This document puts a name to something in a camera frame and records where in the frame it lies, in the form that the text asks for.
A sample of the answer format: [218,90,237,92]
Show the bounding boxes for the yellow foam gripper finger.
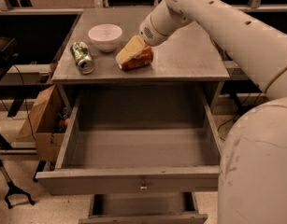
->
[116,35,146,65]

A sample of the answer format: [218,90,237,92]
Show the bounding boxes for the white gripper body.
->
[139,15,167,47]

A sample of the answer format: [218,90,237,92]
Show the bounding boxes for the red coke can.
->
[119,46,153,70]

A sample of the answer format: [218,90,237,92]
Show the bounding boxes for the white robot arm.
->
[116,0,287,224]

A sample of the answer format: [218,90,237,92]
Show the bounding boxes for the grey drawer cabinet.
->
[52,7,229,105]

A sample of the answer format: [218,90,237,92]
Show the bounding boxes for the green soda can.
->
[70,42,94,75]

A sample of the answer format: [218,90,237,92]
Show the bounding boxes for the open grey top drawer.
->
[36,83,220,195]

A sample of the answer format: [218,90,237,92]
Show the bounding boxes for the metal drawer knob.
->
[139,181,149,191]

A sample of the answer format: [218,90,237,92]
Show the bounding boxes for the partly open lower drawer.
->
[79,192,208,224]

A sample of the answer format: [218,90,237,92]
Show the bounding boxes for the white ceramic bowl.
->
[88,24,122,52]

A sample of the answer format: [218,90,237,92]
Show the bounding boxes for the brown cardboard box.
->
[17,85,65,162]

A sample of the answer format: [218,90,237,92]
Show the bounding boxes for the black stand leg with fork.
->
[0,159,35,209]

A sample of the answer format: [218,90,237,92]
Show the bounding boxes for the black cable on floor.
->
[217,93,263,142]

